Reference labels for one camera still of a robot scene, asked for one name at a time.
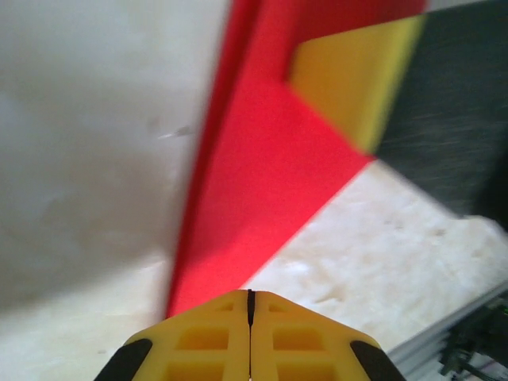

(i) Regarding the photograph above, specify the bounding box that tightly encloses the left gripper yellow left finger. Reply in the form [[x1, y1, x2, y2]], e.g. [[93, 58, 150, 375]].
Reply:
[[93, 289, 252, 381]]

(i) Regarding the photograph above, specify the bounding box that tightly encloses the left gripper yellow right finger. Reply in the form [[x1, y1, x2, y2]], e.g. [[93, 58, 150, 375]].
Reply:
[[249, 289, 403, 381]]

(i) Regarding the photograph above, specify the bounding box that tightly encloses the red square paper sheet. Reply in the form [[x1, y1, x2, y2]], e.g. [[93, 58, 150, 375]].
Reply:
[[164, 0, 430, 318]]

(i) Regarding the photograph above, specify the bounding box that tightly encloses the long aluminium mounting rail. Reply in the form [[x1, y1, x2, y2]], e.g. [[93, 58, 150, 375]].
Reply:
[[387, 282, 508, 381]]

